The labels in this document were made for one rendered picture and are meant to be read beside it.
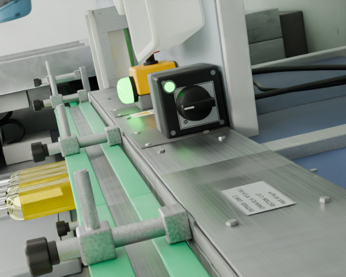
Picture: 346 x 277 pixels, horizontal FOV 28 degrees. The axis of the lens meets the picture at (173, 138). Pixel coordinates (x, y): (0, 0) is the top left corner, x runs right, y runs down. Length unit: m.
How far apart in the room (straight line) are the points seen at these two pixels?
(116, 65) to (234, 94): 0.79
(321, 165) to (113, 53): 0.99
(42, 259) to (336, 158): 0.33
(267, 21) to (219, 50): 1.70
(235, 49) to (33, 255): 0.42
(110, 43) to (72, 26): 3.56
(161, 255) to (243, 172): 0.15
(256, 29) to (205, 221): 2.04
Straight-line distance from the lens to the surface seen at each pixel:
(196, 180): 0.65
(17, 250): 1.52
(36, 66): 2.43
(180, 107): 0.84
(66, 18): 5.19
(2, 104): 2.55
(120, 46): 1.63
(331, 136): 0.76
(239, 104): 0.88
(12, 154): 2.59
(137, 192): 0.72
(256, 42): 2.56
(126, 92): 1.15
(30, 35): 5.18
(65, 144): 0.99
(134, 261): 0.54
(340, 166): 0.70
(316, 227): 0.49
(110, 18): 1.63
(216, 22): 0.86
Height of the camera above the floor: 0.96
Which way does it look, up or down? 9 degrees down
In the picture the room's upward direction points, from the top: 103 degrees counter-clockwise
